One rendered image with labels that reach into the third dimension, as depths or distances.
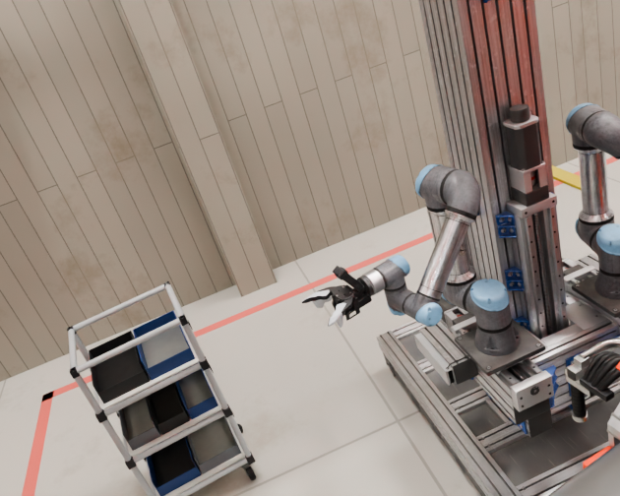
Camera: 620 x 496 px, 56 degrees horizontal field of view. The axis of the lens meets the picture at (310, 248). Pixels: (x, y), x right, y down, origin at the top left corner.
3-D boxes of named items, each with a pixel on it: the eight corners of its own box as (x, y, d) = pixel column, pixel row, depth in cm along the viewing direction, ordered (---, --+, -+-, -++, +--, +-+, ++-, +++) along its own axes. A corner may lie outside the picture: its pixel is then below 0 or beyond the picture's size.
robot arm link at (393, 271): (414, 279, 188) (408, 256, 184) (388, 294, 184) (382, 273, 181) (400, 271, 195) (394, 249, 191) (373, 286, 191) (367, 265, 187)
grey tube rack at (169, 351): (164, 534, 276) (65, 377, 231) (152, 474, 312) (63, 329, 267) (266, 476, 288) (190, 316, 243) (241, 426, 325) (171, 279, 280)
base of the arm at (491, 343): (467, 339, 209) (463, 317, 205) (504, 322, 211) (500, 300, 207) (490, 362, 196) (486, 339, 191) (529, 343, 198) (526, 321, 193)
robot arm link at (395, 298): (405, 324, 187) (398, 296, 182) (385, 311, 196) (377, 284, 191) (424, 312, 190) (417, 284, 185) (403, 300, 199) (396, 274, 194)
